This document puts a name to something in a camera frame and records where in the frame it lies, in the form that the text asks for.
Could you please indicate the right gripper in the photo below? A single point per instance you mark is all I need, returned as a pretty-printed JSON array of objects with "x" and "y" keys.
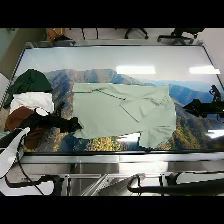
[{"x": 202, "y": 108}]

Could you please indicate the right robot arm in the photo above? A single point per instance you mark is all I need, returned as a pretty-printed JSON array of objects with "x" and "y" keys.
[{"x": 186, "y": 189}]

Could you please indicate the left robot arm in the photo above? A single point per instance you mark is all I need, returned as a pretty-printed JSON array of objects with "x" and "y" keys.
[{"x": 10, "y": 150}]

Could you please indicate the black office chair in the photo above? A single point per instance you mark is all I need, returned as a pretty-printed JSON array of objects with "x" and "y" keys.
[
  {"x": 136, "y": 31},
  {"x": 181, "y": 34}
]

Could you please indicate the light green shirt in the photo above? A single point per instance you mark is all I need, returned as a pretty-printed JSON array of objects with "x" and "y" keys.
[{"x": 110, "y": 113}]

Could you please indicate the white garment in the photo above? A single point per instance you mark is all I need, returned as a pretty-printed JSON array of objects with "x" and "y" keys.
[{"x": 31, "y": 100}]

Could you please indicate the dark green garment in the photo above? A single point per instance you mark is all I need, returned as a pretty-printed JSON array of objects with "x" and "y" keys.
[{"x": 30, "y": 82}]

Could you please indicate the brown garment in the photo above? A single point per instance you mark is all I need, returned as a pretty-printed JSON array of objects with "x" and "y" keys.
[{"x": 17, "y": 117}]

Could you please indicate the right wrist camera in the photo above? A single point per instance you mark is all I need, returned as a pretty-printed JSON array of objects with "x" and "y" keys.
[{"x": 215, "y": 92}]

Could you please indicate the silver frame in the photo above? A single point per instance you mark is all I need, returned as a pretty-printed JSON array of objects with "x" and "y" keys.
[{"x": 100, "y": 166}]

